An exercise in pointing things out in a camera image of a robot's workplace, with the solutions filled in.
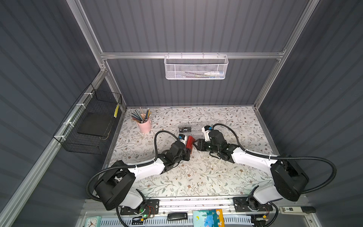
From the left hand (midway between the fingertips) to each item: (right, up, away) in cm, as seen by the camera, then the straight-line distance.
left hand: (192, 152), depth 85 cm
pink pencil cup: (-33, +14, +17) cm, 40 cm away
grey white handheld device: (+54, -25, -16) cm, 62 cm away
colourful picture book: (+7, -30, -15) cm, 34 cm away
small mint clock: (-49, -30, -16) cm, 60 cm away
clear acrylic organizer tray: (+2, +12, +15) cm, 19 cm away
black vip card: (-4, +13, +12) cm, 18 cm away
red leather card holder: (-1, +6, +2) cm, 7 cm away
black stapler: (-8, -27, -17) cm, 33 cm away
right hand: (+3, +6, 0) cm, 6 cm away
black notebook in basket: (-53, +18, -10) cm, 56 cm away
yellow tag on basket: (-45, +25, -2) cm, 52 cm away
